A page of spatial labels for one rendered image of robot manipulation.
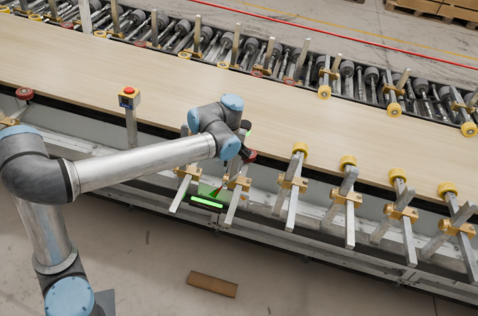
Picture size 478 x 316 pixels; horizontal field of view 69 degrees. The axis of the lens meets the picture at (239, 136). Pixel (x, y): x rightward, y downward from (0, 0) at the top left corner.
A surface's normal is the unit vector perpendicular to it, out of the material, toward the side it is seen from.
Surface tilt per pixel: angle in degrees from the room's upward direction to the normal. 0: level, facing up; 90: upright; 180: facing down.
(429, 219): 90
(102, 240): 0
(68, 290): 5
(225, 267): 0
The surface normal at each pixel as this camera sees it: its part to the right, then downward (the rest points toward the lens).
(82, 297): 0.19, -0.68
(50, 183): 0.33, -0.03
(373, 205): -0.23, 0.62
